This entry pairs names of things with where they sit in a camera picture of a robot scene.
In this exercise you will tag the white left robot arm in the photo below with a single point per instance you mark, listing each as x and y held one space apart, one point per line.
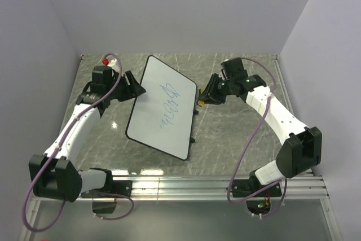
54 174

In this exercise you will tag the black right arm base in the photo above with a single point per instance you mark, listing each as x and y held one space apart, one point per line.
257 199

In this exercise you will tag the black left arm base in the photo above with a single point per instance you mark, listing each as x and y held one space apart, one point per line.
108 201

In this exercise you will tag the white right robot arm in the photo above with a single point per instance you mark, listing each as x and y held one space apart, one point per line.
301 146

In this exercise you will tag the aluminium side rail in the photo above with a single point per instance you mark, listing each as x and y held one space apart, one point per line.
282 85

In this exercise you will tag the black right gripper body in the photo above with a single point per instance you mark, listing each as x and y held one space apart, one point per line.
220 90

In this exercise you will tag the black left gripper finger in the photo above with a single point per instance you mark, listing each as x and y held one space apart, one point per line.
136 89
130 77

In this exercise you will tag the white whiteboard black frame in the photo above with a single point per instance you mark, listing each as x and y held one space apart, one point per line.
162 117

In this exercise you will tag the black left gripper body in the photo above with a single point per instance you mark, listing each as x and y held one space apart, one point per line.
123 91

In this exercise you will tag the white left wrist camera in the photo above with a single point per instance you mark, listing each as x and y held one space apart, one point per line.
114 65

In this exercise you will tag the aluminium mounting rail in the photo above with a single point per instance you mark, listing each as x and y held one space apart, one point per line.
203 188

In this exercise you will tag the yellow bone-shaped eraser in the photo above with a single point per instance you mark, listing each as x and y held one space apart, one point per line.
200 103

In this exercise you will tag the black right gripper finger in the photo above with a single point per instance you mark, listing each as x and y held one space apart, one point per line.
210 88
209 100

